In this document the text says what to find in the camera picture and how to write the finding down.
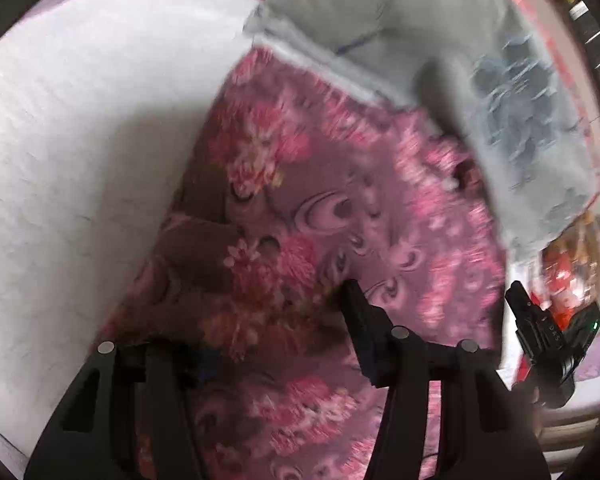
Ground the grey floral pillow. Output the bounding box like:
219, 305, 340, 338
246, 0, 598, 261

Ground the purple pink floral shirt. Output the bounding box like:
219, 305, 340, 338
100, 48, 505, 479

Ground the white quilted bedspread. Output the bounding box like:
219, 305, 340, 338
0, 0, 259, 454

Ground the doll in plastic bag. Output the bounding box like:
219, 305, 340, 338
532, 212, 600, 328

